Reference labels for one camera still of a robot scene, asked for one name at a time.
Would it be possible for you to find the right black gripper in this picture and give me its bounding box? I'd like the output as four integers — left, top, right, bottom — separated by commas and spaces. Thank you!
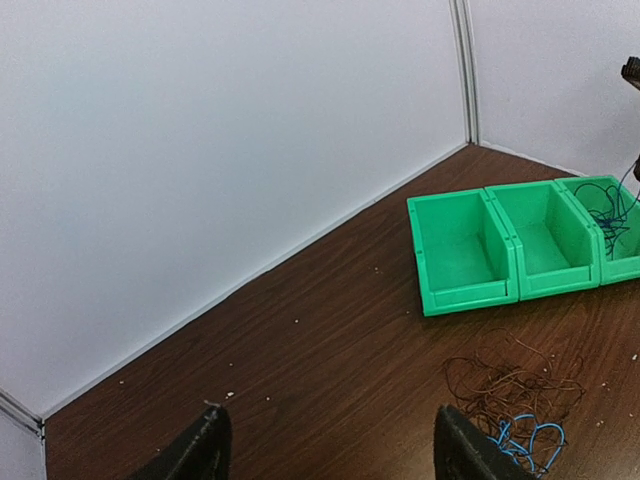
621, 56, 640, 181

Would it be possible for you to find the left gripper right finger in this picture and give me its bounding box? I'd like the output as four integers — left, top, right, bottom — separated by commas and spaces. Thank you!
433, 405, 534, 480

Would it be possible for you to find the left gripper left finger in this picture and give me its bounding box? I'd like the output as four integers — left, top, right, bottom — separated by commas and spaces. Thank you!
128, 404, 232, 480

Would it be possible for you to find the green three-compartment bin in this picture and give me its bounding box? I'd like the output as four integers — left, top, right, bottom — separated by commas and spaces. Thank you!
407, 176, 639, 317

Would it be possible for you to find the left aluminium frame post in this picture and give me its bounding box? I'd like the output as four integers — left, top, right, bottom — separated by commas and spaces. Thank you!
0, 389, 46, 442

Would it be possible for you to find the aluminium frame post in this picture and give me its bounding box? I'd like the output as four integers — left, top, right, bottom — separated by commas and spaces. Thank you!
0, 389, 46, 442
449, 0, 481, 145

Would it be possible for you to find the right aluminium frame post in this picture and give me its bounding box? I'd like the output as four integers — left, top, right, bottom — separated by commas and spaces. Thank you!
449, 0, 481, 145

